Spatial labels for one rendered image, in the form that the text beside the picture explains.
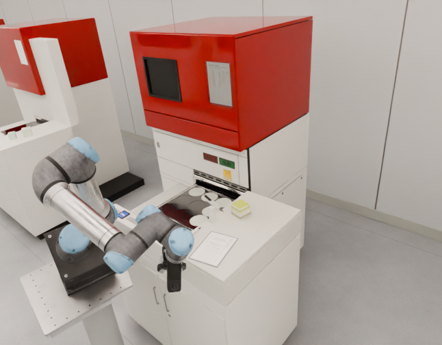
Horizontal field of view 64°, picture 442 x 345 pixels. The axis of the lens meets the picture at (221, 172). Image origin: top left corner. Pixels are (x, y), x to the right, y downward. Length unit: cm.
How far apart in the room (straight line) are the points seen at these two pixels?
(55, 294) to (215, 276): 78
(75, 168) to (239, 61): 92
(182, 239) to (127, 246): 16
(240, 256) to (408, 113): 195
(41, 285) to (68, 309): 24
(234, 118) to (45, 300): 124
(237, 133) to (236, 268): 70
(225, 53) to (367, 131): 178
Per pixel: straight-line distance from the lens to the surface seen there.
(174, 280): 124
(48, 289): 193
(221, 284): 152
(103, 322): 204
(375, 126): 320
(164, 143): 244
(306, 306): 270
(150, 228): 108
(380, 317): 274
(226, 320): 167
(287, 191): 247
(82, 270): 180
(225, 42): 176
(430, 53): 297
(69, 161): 127
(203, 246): 167
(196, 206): 207
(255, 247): 164
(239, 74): 178
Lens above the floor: 203
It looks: 28 degrees down
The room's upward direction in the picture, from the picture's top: 5 degrees counter-clockwise
